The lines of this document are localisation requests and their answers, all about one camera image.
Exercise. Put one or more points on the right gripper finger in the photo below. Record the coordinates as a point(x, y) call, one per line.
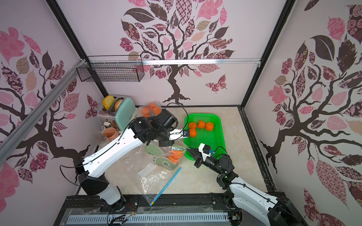
point(198, 163)
point(194, 153)

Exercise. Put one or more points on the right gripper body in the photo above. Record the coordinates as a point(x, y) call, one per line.
point(198, 157)

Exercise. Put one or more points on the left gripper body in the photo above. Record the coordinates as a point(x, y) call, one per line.
point(162, 137)

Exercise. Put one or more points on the orange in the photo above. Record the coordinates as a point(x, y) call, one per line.
point(192, 132)
point(201, 124)
point(192, 125)
point(209, 126)

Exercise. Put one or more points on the green-zip bag of oranges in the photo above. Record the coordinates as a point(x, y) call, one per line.
point(155, 156)

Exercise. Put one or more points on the green plastic basket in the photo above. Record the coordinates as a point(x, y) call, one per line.
point(211, 135)

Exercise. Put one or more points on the blue-zip clear bag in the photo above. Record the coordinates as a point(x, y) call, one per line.
point(152, 181)

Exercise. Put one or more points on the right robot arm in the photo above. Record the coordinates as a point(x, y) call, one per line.
point(269, 209)

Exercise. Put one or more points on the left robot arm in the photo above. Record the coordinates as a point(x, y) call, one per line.
point(141, 130)

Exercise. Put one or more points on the rear green-zip bag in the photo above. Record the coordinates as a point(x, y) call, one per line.
point(151, 109)

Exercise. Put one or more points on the mint green toaster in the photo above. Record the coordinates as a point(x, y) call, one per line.
point(119, 114)

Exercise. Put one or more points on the pink ceramic mug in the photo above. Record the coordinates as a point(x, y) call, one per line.
point(111, 134)

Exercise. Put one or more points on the clear glass cup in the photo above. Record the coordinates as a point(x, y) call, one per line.
point(101, 141)

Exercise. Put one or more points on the yellow toast slice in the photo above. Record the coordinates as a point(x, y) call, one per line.
point(108, 101)

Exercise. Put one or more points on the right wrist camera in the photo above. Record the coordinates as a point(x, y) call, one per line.
point(205, 151)

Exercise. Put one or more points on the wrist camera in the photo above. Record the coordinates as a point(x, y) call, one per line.
point(205, 151)
point(179, 134)

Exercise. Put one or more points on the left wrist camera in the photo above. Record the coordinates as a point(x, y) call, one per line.
point(179, 134)

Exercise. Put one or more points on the white cable duct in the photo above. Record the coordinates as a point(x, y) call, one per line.
point(140, 219)

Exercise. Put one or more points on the black wire wall basket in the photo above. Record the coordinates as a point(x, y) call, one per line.
point(112, 68)

